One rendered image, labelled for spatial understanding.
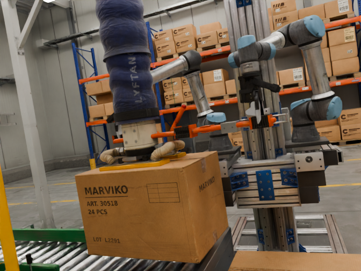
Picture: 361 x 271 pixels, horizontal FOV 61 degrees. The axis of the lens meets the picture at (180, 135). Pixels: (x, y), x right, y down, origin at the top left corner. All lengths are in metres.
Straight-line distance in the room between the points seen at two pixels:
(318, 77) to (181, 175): 0.89
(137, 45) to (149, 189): 0.66
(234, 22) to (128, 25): 0.82
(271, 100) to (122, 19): 1.02
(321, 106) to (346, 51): 6.91
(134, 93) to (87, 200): 0.56
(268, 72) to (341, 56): 6.62
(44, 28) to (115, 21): 12.19
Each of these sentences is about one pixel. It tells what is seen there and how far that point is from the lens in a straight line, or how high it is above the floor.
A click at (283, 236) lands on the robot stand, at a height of 0.45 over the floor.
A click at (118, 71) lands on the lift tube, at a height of 1.53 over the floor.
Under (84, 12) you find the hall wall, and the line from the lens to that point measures 12.61.
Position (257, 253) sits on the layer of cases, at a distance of 1.69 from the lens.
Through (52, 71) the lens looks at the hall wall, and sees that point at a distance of 13.22.
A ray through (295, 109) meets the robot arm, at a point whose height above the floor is 1.22.
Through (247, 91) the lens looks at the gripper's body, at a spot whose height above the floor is 1.34.
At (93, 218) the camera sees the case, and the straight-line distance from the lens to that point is 1.57.
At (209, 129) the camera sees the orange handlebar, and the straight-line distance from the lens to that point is 1.35.
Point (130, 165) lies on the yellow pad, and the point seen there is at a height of 1.09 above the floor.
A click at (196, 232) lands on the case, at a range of 1.31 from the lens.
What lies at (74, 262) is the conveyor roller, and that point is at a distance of 2.02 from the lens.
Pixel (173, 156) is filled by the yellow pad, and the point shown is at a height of 1.09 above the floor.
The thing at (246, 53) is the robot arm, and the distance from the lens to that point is 1.32.
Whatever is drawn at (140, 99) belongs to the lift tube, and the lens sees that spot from 1.45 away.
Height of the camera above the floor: 1.27
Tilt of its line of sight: 3 degrees down
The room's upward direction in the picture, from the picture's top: 9 degrees counter-clockwise
